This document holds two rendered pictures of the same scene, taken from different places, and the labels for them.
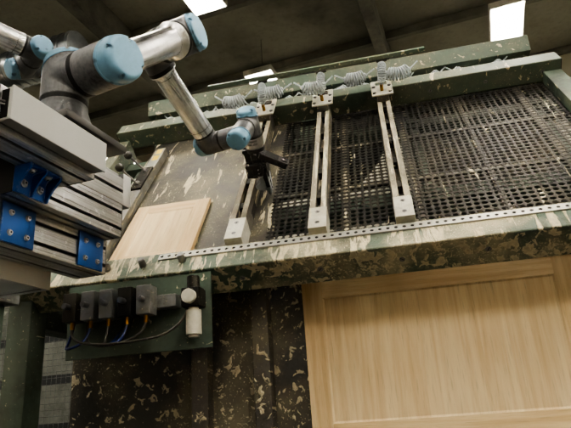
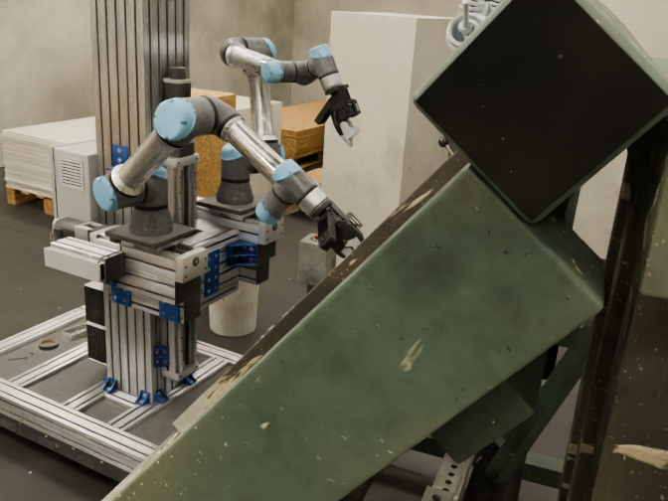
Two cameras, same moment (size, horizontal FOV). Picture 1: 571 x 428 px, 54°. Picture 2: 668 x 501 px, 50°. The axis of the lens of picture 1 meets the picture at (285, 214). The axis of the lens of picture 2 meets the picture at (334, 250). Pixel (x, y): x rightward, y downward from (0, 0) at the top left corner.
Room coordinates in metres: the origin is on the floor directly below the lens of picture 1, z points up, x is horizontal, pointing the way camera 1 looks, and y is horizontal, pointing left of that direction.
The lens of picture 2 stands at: (2.21, -1.71, 1.85)
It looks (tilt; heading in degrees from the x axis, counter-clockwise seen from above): 20 degrees down; 99
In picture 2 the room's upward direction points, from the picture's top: 4 degrees clockwise
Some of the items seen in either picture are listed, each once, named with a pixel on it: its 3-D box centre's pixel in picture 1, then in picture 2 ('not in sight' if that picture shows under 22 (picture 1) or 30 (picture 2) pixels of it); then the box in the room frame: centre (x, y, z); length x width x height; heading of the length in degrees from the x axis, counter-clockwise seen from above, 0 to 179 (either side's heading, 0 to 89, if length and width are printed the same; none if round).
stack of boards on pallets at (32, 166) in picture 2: not in sight; (151, 154); (-0.57, 4.62, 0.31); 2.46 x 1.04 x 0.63; 71
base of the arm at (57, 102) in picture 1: (63, 121); (150, 216); (1.22, 0.54, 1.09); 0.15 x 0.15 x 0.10
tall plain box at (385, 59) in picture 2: not in sight; (390, 141); (1.79, 3.46, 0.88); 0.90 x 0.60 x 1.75; 71
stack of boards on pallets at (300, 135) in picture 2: not in sight; (311, 130); (0.49, 7.12, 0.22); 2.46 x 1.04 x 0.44; 71
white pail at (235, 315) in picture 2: not in sight; (234, 288); (1.10, 1.93, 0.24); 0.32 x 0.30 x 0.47; 71
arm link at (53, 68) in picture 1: (68, 79); (148, 183); (1.21, 0.53, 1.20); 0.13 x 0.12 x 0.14; 65
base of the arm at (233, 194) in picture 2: not in sight; (235, 188); (1.38, 1.01, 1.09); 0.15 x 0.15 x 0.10
